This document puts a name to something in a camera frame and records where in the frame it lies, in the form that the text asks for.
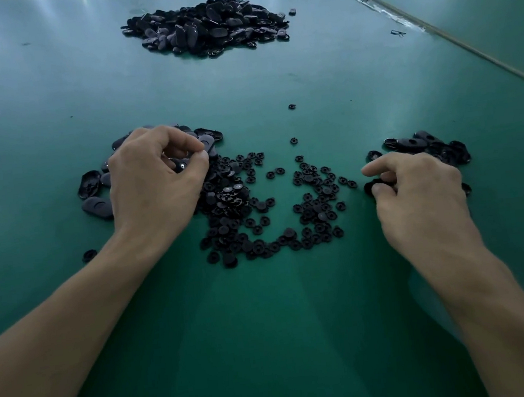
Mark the person's left hand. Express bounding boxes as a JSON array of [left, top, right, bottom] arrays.
[[102, 120, 220, 261]]

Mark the person's right hand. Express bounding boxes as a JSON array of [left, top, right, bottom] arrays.
[[359, 142, 489, 290]]

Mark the pile of black oval shells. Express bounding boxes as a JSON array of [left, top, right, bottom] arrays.
[[359, 125, 477, 208]]

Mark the lone black oval shell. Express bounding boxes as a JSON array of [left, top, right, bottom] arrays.
[[75, 169, 105, 201]]

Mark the pile of small black buttons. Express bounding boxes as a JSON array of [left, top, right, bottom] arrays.
[[190, 139, 366, 272]]

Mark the person's right forearm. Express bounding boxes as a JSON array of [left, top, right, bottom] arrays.
[[433, 246, 524, 397]]

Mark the person's left forearm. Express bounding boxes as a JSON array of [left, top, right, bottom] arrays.
[[0, 229, 177, 397]]

